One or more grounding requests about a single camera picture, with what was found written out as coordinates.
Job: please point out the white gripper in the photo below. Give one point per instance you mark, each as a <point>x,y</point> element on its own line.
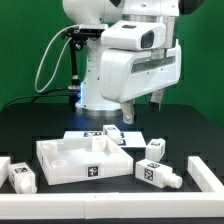
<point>126,75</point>

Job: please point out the white square tabletop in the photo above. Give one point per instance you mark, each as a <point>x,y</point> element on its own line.
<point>82,159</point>

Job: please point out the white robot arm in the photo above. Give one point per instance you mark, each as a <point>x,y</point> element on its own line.
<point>132,50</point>

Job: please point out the white tag paper sheet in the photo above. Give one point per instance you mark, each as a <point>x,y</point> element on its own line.
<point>126,139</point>

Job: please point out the white U-shaped fence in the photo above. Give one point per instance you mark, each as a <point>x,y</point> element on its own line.
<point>111,205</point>

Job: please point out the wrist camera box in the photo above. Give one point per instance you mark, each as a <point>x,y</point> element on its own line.
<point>136,36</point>

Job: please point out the black camera on stand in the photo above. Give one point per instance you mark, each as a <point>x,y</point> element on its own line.
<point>86,97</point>

